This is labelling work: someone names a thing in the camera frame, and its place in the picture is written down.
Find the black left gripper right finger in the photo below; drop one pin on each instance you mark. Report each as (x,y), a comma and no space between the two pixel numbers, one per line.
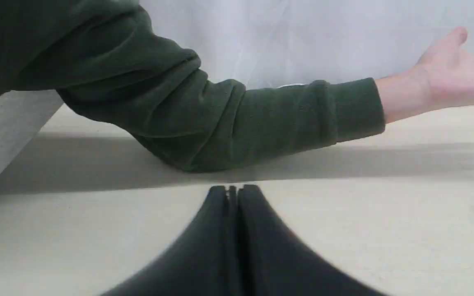
(275,262)

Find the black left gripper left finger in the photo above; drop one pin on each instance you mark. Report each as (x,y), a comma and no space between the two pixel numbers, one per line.
(195,264)

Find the dark green sleeved forearm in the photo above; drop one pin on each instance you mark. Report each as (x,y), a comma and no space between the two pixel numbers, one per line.
(105,62)

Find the open bare human hand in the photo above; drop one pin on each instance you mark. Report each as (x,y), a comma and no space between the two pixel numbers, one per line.
(449,72)

